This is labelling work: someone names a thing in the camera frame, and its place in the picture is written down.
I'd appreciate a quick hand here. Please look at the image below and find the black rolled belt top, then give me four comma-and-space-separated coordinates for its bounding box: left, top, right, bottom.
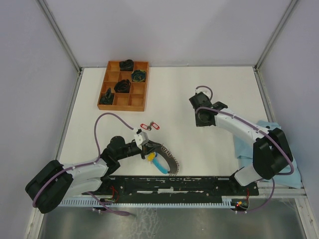
119, 59, 134, 72

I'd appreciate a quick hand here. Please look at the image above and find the red tag key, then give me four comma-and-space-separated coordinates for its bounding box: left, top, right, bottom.
140, 123, 150, 130
149, 121, 160, 130

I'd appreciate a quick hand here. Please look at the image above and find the aluminium frame post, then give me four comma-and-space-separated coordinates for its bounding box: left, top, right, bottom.
36, 0, 82, 72
254, 0, 300, 71

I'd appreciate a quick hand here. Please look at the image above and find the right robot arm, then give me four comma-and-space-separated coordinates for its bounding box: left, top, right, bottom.
189, 92, 295, 195

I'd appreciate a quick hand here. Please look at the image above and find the light blue cloth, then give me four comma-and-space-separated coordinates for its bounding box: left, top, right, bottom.
233, 120, 302, 189

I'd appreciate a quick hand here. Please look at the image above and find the red tag key right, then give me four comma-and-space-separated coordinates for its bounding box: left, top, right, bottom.
149, 121, 160, 130

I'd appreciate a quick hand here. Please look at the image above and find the left aluminium frame post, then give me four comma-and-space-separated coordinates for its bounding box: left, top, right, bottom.
36, 0, 82, 72

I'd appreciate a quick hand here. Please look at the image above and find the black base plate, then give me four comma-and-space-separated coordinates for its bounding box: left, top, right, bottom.
92, 176, 259, 203

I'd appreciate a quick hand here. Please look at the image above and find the white cable duct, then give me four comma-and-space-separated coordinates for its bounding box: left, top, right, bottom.
59, 197, 234, 209

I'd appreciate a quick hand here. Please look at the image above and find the green blue rolled belt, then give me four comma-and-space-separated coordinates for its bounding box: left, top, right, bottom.
131, 70, 147, 83

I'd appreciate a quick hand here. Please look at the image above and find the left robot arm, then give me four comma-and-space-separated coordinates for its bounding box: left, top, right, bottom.
25, 136, 161, 214

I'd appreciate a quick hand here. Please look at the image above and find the red tag key left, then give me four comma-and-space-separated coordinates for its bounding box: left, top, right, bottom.
140, 123, 150, 130

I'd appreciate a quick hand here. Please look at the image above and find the wooden compartment tray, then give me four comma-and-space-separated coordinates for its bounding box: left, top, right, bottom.
97, 59, 149, 112

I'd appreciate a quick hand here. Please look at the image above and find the black green rolled belt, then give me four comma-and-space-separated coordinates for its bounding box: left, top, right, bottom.
99, 88, 115, 105

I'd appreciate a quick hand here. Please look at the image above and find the black rolled belt middle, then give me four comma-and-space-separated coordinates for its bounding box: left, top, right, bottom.
114, 79, 131, 93

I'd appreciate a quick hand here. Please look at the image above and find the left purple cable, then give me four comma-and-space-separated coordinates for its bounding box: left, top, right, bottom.
32, 112, 137, 216

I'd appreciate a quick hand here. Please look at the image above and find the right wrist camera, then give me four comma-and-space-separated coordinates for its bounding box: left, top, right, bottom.
202, 91, 211, 98

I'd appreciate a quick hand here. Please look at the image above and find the right aluminium frame post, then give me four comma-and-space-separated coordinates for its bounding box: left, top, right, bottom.
254, 0, 300, 71

